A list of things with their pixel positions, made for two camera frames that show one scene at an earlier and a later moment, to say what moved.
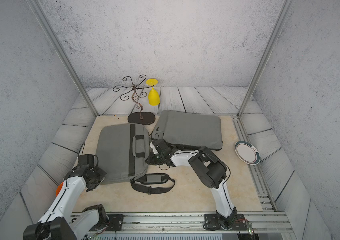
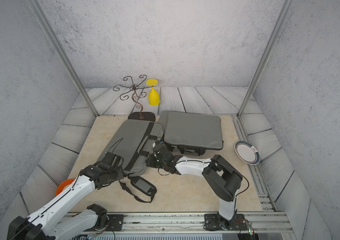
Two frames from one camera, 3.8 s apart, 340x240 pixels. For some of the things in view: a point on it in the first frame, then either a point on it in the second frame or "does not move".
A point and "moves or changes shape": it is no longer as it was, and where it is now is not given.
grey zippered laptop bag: [122, 151] moves or changes shape
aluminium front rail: [260, 222] does not move
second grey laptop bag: [189, 130] does not move
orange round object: [59, 188] does not move
